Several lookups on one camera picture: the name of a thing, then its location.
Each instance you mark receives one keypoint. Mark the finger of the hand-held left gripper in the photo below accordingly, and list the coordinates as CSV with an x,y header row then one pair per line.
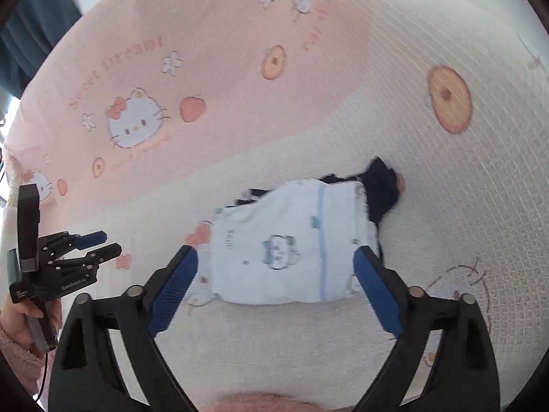
x,y
92,239
107,252

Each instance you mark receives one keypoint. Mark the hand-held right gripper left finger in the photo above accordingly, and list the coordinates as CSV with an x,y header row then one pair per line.
x,y
173,292

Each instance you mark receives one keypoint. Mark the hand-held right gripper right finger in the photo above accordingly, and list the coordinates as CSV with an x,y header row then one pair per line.
x,y
377,292

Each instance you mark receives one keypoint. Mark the light blue printed pajama pants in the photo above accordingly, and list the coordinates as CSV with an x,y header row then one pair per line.
x,y
257,283

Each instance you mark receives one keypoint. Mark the navy cloth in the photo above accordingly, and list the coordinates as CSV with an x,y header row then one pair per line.
x,y
379,189

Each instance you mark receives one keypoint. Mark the person's left forearm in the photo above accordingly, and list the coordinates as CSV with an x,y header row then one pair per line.
x,y
17,364

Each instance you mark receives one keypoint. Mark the person's left hand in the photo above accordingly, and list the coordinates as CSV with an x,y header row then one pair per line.
x,y
17,322

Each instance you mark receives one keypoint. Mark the dark teal curtain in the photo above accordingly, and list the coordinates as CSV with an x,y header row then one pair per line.
x,y
25,38

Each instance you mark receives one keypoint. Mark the pink cat printed blanket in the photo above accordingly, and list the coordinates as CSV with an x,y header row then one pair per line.
x,y
300,94

